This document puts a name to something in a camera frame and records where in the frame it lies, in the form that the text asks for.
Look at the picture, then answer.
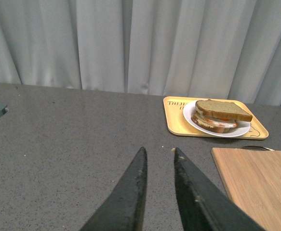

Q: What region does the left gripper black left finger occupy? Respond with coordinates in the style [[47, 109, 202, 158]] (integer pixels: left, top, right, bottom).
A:
[[81, 147, 147, 231]]

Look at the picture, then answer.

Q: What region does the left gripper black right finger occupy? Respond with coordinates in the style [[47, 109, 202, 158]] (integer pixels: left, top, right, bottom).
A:
[[174, 147, 264, 231]]

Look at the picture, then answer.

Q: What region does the white round plate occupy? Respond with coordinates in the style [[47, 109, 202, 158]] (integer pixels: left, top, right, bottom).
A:
[[183, 101, 251, 138]]

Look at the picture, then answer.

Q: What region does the bread slice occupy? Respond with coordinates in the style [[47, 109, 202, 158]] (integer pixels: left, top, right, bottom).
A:
[[195, 99, 253, 122], [191, 112, 230, 133]]

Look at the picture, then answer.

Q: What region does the bamboo cutting board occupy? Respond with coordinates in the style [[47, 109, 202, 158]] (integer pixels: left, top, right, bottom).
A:
[[212, 148, 281, 231]]

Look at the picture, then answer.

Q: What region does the fried egg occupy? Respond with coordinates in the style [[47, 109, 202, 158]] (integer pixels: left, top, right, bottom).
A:
[[204, 117, 238, 128]]

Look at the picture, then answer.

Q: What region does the yellow bear tray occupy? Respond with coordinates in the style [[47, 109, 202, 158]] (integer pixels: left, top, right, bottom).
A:
[[163, 96, 269, 140]]

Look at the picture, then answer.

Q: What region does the grey curtain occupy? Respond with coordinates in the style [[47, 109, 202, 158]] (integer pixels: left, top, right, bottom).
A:
[[0, 0, 281, 106]]

